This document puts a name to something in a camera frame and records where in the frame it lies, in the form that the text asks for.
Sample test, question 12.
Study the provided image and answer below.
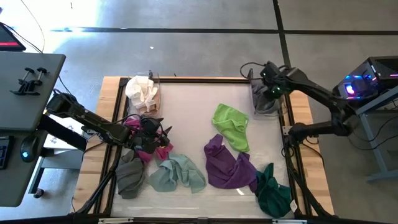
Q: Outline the peach towel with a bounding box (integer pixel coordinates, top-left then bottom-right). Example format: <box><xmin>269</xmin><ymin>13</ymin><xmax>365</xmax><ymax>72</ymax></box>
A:
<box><xmin>138</xmin><ymin>93</ymin><xmax>161</xmax><ymax>116</ymax></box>

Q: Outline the black clamp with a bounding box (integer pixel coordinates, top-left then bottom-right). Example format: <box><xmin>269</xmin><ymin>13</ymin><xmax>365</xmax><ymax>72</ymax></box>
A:
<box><xmin>9</xmin><ymin>67</ymin><xmax>35</xmax><ymax>95</ymax></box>
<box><xmin>18</xmin><ymin>67</ymin><xmax>48</xmax><ymax>96</ymax></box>

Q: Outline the black keyboard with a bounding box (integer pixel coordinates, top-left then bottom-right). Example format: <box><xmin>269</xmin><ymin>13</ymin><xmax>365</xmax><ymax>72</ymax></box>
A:
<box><xmin>0</xmin><ymin>136</ymin><xmax>14</xmax><ymax>170</ymax></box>

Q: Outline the lime green towel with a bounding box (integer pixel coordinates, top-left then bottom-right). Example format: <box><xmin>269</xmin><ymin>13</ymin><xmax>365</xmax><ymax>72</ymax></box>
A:
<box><xmin>211</xmin><ymin>103</ymin><xmax>250</xmax><ymax>153</ymax></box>

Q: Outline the black computer mouse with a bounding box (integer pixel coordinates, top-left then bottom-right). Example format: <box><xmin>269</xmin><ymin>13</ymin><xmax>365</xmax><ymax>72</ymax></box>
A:
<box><xmin>20</xmin><ymin>134</ymin><xmax>40</xmax><ymax>163</ymax></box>

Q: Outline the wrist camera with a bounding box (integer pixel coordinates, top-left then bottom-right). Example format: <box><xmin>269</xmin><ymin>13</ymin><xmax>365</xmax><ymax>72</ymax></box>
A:
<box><xmin>259</xmin><ymin>61</ymin><xmax>280</xmax><ymax>82</ymax></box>
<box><xmin>141</xmin><ymin>118</ymin><xmax>161</xmax><ymax>134</ymax></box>

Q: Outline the grey side table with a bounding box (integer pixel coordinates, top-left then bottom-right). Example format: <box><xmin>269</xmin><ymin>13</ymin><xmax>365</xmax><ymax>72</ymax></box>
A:
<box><xmin>343</xmin><ymin>86</ymin><xmax>398</xmax><ymax>183</ymax></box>

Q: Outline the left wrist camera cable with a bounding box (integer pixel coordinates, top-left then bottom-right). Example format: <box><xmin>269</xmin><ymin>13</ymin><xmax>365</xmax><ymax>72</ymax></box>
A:
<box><xmin>124</xmin><ymin>113</ymin><xmax>165</xmax><ymax>147</ymax></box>

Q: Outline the black computer tower with lights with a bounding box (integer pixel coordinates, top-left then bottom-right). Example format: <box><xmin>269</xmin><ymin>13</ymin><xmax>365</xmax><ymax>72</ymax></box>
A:
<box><xmin>332</xmin><ymin>55</ymin><xmax>398</xmax><ymax>109</ymax></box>

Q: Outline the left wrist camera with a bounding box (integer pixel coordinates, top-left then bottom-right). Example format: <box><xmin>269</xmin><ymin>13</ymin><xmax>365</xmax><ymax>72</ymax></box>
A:
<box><xmin>141</xmin><ymin>118</ymin><xmax>161</xmax><ymax>134</ymax></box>

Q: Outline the magenta towel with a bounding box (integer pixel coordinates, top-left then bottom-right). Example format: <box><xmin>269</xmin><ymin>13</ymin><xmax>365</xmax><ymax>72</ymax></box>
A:
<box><xmin>124</xmin><ymin>116</ymin><xmax>175</xmax><ymax>164</ymax></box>

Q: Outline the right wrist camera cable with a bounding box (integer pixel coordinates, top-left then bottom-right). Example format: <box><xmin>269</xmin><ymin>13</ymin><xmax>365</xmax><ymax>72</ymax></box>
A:
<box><xmin>239</xmin><ymin>62</ymin><xmax>267</xmax><ymax>80</ymax></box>

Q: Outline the cream towel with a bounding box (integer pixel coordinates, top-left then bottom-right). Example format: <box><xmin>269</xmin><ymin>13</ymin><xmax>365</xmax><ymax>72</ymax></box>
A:
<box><xmin>125</xmin><ymin>75</ymin><xmax>159</xmax><ymax>110</ymax></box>

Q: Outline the taupe textured towel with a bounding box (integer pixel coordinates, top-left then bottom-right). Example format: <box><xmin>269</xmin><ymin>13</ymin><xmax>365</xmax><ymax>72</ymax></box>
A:
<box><xmin>251</xmin><ymin>80</ymin><xmax>280</xmax><ymax>114</ymax></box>

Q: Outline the white box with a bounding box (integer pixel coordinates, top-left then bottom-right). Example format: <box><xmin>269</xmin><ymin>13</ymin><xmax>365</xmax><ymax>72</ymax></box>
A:
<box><xmin>43</xmin><ymin>114</ymin><xmax>90</xmax><ymax>150</ymax></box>

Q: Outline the black monitor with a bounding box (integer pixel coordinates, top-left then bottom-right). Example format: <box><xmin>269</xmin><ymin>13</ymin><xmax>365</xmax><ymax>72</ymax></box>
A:
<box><xmin>0</xmin><ymin>22</ymin><xmax>27</xmax><ymax>52</ymax></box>

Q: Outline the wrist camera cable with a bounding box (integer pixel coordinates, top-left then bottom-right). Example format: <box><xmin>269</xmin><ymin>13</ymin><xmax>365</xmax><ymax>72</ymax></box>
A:
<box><xmin>124</xmin><ymin>113</ymin><xmax>165</xmax><ymax>147</ymax></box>
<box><xmin>239</xmin><ymin>62</ymin><xmax>267</xmax><ymax>80</ymax></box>

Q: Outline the dark green towel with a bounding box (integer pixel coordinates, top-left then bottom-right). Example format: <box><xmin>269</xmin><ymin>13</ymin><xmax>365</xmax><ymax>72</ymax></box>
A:
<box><xmin>254</xmin><ymin>162</ymin><xmax>299</xmax><ymax>218</ymax></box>

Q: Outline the grey desk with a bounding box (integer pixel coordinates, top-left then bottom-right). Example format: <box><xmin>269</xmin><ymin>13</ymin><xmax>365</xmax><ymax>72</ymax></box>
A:
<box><xmin>0</xmin><ymin>51</ymin><xmax>67</xmax><ymax>208</ymax></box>

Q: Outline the grey desk leg with caster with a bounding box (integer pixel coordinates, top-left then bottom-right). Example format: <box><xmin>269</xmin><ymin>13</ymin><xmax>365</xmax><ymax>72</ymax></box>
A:
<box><xmin>27</xmin><ymin>149</ymin><xmax>85</xmax><ymax>200</ymax></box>

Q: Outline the mint green towel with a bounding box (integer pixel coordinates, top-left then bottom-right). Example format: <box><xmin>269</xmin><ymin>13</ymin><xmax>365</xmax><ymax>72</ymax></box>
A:
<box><xmin>148</xmin><ymin>152</ymin><xmax>208</xmax><ymax>194</ymax></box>

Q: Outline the clear plastic basket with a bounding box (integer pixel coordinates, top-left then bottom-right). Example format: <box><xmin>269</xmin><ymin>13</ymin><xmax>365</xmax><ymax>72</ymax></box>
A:
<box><xmin>126</xmin><ymin>70</ymin><xmax>162</xmax><ymax>119</ymax></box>
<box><xmin>250</xmin><ymin>76</ymin><xmax>285</xmax><ymax>121</ymax></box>

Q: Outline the grey-green towel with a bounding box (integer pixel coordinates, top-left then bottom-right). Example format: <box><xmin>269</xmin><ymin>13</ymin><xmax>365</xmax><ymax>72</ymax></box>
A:
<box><xmin>115</xmin><ymin>149</ymin><xmax>147</xmax><ymax>200</ymax></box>

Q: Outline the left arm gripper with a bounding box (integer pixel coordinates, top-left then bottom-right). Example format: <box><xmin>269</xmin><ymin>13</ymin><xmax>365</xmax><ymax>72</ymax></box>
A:
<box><xmin>134</xmin><ymin>117</ymin><xmax>173</xmax><ymax>155</ymax></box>

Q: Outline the purple towel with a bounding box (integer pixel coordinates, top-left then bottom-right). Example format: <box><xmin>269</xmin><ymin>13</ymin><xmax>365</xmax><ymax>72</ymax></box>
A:
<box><xmin>203</xmin><ymin>134</ymin><xmax>259</xmax><ymax>193</ymax></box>

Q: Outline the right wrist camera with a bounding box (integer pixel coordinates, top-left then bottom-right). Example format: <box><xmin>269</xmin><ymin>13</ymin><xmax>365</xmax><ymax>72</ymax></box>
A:
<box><xmin>259</xmin><ymin>61</ymin><xmax>280</xmax><ymax>82</ymax></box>

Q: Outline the black table frame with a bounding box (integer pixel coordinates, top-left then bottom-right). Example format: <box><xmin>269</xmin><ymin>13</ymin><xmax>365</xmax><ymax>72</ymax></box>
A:
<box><xmin>70</xmin><ymin>76</ymin><xmax>335</xmax><ymax>224</ymax></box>

